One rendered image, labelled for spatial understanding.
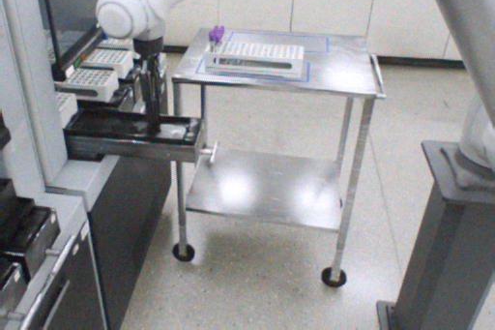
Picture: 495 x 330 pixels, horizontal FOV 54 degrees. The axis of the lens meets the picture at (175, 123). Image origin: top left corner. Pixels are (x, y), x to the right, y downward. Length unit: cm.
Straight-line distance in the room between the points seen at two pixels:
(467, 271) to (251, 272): 77
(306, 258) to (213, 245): 38
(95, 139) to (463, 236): 98
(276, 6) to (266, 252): 193
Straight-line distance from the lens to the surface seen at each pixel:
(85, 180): 122
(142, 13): 93
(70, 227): 113
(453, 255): 150
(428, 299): 163
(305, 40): 178
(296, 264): 201
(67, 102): 130
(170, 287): 191
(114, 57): 154
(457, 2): 95
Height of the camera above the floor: 147
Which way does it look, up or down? 31 degrees down
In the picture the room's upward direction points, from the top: 2 degrees counter-clockwise
